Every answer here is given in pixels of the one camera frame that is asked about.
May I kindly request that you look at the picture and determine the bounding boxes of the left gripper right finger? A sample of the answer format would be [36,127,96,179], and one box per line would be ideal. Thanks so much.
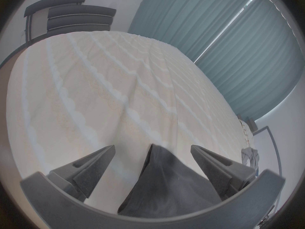
[191,145,256,201]

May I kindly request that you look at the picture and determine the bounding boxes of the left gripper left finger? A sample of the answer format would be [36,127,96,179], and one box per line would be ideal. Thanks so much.
[49,145,116,198]

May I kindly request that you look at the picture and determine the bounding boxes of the pile of clothes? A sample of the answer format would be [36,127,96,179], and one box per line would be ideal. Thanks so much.
[241,148,261,176]

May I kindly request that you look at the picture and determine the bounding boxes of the bed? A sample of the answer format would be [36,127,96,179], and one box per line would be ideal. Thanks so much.
[0,0,259,208]

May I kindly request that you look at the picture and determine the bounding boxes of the black garment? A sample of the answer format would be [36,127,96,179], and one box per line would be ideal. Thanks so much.
[117,143,222,218]

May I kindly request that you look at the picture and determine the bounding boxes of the blue-green curtain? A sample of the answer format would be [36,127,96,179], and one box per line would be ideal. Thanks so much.
[194,0,305,121]
[127,0,259,64]

